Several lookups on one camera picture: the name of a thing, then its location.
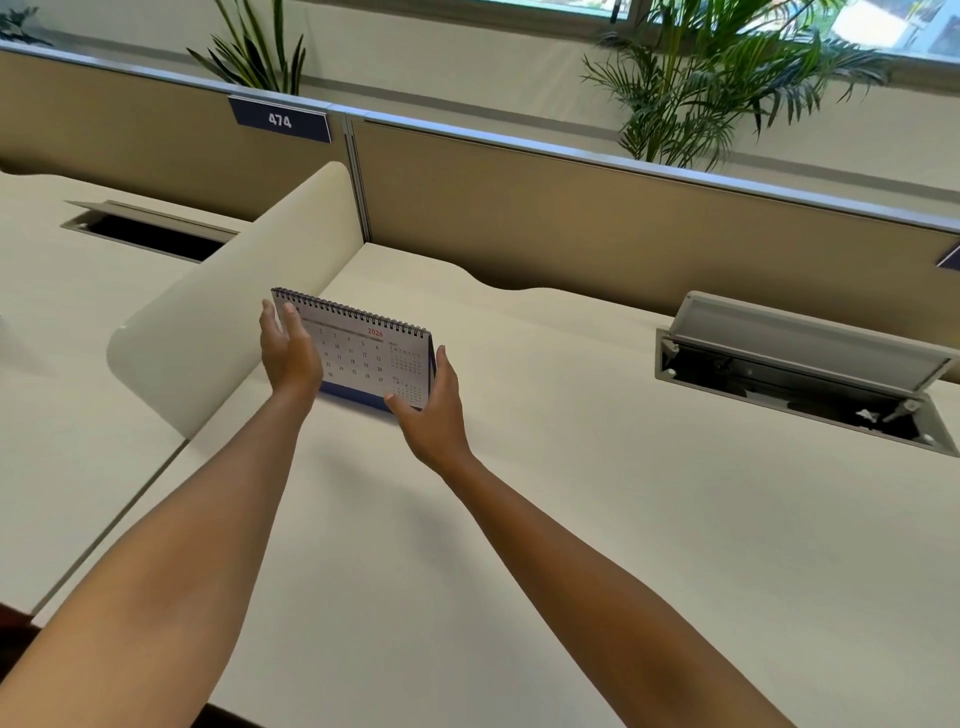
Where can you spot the person's left thumb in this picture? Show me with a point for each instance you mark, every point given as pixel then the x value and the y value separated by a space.
pixel 294 322

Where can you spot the large green palm plant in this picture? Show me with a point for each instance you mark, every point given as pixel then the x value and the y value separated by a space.
pixel 697 82

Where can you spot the slender-leaf green plant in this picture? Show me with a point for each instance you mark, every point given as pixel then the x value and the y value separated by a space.
pixel 255 52

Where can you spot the blue desk number label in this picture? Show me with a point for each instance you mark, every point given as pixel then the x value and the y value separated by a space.
pixel 951 257
pixel 279 120

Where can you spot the person's right hand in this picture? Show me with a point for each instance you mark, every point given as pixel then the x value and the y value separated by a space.
pixel 439 424

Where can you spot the small green plant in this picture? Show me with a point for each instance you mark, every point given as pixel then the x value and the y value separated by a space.
pixel 19 26

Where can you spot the person's right thumb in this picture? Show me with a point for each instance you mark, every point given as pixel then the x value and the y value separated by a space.
pixel 445 369

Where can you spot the spiral-bound desk calendar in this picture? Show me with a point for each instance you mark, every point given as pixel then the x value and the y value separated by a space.
pixel 360 352

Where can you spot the person's right forearm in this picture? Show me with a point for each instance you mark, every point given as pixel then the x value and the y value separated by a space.
pixel 600 600

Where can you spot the person's left hand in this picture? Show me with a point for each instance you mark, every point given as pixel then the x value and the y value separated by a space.
pixel 292 360

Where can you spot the beige partition panel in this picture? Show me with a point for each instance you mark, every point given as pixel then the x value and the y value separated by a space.
pixel 637 225
pixel 127 135

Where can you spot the window with metal frame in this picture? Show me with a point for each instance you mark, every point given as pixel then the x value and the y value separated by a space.
pixel 885 22

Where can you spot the person's left forearm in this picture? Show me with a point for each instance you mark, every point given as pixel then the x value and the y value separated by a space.
pixel 165 570

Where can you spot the cream curved desk divider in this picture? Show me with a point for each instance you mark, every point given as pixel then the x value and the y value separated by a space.
pixel 232 292

